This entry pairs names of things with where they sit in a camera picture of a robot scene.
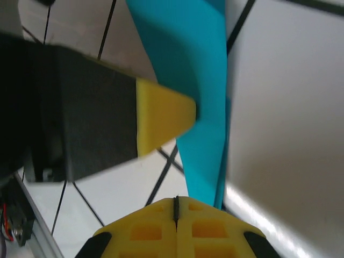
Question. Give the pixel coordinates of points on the small circuit board with connector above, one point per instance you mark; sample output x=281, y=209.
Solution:
x=16, y=228

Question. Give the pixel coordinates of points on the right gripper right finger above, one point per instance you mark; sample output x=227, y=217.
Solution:
x=215, y=242

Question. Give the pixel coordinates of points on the long aluminium mounting rail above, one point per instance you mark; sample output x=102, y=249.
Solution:
x=40, y=231

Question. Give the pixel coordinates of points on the blue paper sheet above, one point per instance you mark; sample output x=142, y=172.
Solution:
x=188, y=67

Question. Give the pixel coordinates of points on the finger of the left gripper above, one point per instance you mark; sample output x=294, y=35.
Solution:
x=113, y=115

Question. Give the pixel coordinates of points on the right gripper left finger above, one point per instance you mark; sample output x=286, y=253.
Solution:
x=145, y=242

